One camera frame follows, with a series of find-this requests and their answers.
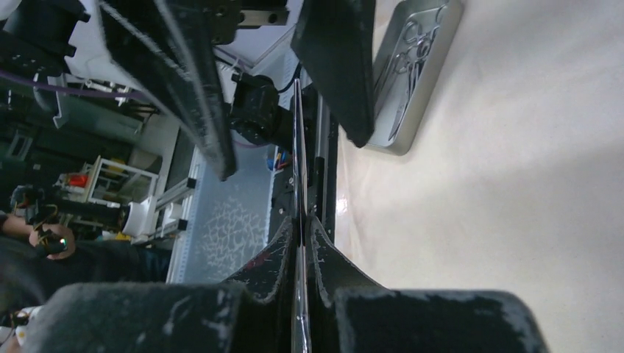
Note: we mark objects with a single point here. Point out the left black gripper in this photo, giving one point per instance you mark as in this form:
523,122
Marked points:
166,50

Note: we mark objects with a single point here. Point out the metal instrument tray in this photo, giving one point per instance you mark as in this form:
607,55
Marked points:
424,90

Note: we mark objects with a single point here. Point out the operator hand in background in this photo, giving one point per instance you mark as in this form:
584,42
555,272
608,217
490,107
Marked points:
52,241

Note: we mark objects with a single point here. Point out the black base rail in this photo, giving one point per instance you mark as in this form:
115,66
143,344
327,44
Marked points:
321,133

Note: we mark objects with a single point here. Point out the steel scissors in tray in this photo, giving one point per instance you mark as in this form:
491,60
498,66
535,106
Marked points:
401,58

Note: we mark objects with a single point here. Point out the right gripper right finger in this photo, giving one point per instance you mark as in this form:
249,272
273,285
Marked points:
350,312

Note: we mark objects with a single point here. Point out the beige cloth drape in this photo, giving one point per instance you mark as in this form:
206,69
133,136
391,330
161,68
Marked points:
515,178

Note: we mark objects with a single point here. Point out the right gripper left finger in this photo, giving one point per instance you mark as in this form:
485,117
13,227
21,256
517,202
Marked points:
247,312

